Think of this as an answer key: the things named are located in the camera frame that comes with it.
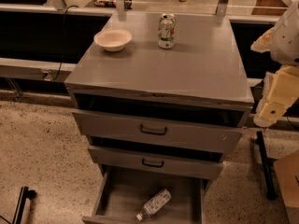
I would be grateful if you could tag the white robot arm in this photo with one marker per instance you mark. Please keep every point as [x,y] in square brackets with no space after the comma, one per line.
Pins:
[285,45]

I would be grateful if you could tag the black bar floor left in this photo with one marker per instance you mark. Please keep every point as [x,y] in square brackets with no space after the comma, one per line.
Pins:
[25,194]

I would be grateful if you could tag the grey drawer cabinet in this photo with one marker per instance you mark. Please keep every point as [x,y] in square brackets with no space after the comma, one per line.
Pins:
[200,80]

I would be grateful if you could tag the clear plastic water bottle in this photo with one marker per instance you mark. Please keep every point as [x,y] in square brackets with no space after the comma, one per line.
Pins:
[154,205]

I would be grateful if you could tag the white paper bowl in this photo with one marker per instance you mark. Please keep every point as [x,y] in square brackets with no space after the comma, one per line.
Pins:
[112,39]

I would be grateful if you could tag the black metal stand leg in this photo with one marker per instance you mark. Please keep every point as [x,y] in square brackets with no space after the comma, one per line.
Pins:
[267,164]

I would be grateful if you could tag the grey drawer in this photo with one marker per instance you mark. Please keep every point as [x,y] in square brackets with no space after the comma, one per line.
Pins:
[172,165]
[180,134]
[124,191]

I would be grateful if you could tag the grey top drawer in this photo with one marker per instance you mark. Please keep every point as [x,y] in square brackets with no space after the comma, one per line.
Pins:
[180,134]

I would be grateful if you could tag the black middle drawer handle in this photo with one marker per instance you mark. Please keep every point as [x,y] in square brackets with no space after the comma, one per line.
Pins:
[153,164]

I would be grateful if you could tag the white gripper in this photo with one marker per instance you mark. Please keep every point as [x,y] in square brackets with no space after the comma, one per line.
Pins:
[286,41]

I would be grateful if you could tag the grey middle drawer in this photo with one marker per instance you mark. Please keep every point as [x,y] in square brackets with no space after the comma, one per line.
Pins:
[172,165]

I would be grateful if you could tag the black top drawer handle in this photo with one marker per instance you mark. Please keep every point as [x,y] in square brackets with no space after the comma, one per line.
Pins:
[153,131]

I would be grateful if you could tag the grey bottom drawer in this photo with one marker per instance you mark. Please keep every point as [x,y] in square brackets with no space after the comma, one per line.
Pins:
[124,191]

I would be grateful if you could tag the brown cardboard box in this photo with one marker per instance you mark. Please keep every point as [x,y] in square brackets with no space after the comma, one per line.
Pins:
[287,173]

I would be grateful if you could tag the black drawer handle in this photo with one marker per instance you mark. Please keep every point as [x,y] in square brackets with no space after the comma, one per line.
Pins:
[153,164]
[153,131]

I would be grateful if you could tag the green white soda can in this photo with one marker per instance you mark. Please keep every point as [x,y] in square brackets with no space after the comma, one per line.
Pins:
[166,31]

